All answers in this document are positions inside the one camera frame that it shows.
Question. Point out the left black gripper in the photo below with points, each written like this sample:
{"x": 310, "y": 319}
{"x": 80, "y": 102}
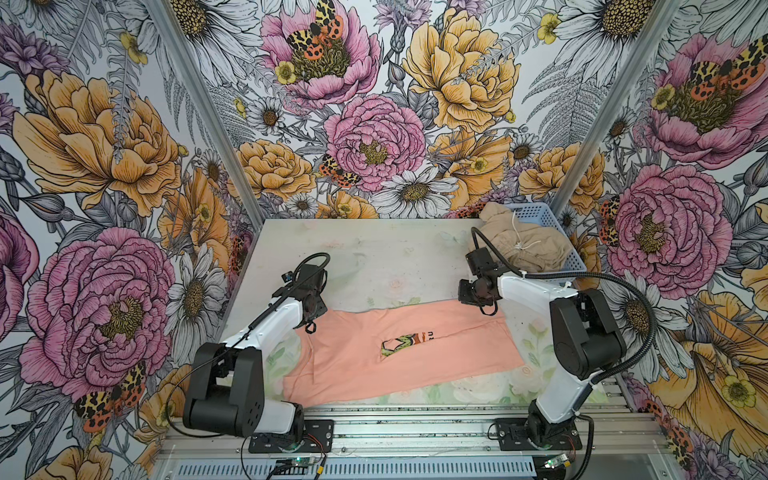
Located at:
{"x": 320, "y": 310}

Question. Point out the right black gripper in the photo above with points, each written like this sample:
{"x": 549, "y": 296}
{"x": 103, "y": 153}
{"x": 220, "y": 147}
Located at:
{"x": 463, "y": 295}

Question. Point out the peach graphic t-shirt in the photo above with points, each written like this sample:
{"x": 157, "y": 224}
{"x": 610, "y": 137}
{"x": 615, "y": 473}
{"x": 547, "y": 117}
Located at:
{"x": 358, "y": 356}

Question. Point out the light blue plastic basket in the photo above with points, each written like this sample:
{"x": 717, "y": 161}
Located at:
{"x": 540, "y": 214}

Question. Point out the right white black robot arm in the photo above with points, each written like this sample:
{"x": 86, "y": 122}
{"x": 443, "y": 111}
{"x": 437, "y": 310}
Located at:
{"x": 585, "y": 338}

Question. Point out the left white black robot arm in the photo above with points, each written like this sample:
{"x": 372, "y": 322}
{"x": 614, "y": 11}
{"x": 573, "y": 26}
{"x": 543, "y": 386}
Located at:
{"x": 226, "y": 390}

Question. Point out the green circuit board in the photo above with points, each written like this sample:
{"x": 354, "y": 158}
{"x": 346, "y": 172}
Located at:
{"x": 294, "y": 463}

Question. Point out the beige drawstring shorts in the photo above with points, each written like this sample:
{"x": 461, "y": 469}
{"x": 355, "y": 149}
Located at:
{"x": 527, "y": 246}

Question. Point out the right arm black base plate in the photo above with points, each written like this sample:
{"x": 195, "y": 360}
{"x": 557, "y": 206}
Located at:
{"x": 524, "y": 434}

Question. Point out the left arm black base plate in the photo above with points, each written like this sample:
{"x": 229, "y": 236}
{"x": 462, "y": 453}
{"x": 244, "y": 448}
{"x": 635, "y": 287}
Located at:
{"x": 316, "y": 436}

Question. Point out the aluminium rail frame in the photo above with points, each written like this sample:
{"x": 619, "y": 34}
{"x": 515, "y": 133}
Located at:
{"x": 421, "y": 430}

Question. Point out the white vented cable duct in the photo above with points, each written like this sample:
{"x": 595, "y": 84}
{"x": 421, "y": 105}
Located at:
{"x": 512, "y": 467}

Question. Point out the left aluminium corner post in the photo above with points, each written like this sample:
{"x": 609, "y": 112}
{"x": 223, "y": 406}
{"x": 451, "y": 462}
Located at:
{"x": 184, "y": 61}

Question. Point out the aluminium corner post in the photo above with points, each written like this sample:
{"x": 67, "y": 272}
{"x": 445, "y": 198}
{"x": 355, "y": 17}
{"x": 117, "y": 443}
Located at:
{"x": 184, "y": 61}
{"x": 659, "y": 20}

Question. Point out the right aluminium corner post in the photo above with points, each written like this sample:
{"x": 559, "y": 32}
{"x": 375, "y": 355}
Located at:
{"x": 659, "y": 20}

